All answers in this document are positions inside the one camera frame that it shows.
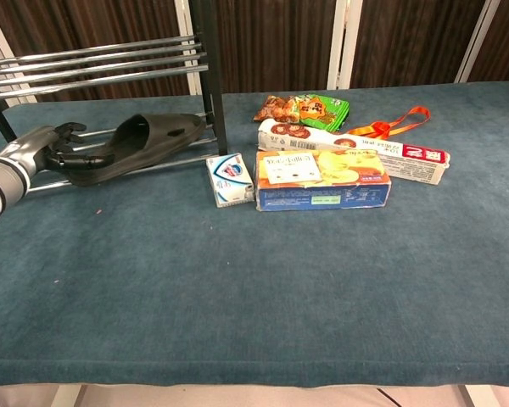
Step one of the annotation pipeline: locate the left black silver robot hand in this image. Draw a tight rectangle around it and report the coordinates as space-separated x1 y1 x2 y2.
0 121 116 175

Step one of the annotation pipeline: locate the black rubber slipper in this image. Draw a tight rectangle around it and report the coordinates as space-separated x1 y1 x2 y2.
61 113 207 187

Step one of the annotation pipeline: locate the black chrome shoe rack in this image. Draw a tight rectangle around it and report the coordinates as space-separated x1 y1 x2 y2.
0 0 229 200

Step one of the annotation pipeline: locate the white blue soap box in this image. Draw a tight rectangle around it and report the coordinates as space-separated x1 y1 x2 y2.
205 152 256 209

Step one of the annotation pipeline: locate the brown snack bag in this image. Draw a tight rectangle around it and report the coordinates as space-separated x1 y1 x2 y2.
253 95 302 125

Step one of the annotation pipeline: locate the white table leg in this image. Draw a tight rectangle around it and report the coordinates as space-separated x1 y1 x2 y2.
456 384 489 407
49 383 86 407

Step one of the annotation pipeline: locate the green snack bag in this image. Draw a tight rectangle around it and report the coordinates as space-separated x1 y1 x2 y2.
294 92 351 133

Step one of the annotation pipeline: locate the blue table cloth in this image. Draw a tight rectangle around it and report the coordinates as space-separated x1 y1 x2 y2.
0 81 509 387

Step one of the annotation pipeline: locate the orange blue cookie box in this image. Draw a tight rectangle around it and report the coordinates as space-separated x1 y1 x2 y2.
254 148 393 212

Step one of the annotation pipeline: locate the long white wrap box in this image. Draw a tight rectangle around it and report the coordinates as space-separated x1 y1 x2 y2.
257 118 451 186

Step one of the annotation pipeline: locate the orange ribbon lanyard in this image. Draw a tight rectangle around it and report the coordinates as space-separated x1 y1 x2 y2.
346 105 432 141

